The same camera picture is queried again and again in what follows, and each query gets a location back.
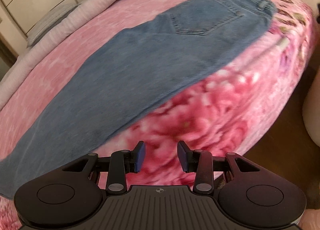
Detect blue denim jeans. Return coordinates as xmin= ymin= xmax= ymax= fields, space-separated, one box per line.
xmin=1 ymin=0 xmax=277 ymax=199

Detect pink floral blanket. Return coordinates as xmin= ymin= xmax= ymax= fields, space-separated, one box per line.
xmin=0 ymin=0 xmax=315 ymax=230

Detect grey small pillow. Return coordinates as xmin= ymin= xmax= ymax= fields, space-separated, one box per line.
xmin=27 ymin=3 xmax=80 ymax=48

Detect striped lilac folded quilt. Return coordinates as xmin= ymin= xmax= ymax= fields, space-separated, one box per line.
xmin=1 ymin=0 xmax=116 ymax=108

